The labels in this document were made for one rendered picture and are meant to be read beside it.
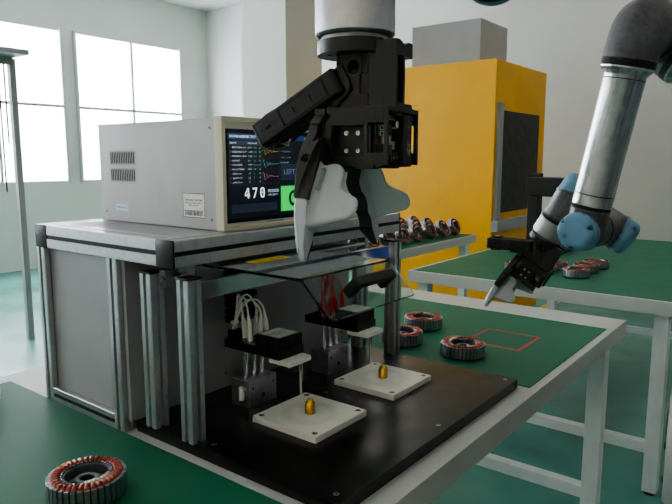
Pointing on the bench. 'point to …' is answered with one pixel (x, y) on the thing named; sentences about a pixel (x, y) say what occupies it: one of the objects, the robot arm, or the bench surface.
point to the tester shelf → (187, 240)
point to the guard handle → (369, 281)
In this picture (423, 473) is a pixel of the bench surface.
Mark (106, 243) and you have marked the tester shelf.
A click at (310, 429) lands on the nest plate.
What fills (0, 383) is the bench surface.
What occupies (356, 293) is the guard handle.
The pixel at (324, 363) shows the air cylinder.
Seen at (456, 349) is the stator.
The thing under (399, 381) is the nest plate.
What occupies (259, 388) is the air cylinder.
